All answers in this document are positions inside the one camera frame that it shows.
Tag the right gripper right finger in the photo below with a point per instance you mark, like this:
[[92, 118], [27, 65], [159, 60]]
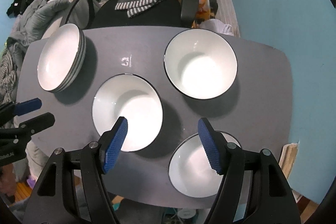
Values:
[[270, 199]]

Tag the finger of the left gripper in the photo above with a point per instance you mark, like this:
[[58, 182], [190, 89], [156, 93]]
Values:
[[11, 109], [35, 125]]

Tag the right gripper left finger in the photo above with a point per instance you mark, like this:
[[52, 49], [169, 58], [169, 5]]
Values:
[[53, 199]]

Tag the white ribbed bowl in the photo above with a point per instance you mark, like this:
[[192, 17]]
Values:
[[200, 64], [190, 172], [134, 98]]

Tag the person's left hand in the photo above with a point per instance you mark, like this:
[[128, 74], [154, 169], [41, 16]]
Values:
[[8, 184]]

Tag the striped grey shirt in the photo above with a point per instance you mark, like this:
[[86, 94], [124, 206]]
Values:
[[9, 78]]

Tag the small white plate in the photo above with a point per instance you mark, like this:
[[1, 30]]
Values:
[[61, 58]]

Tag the grey puffy jacket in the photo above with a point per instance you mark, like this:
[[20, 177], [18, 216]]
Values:
[[36, 19]]

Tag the white plastic bag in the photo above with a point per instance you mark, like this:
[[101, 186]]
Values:
[[217, 26]]

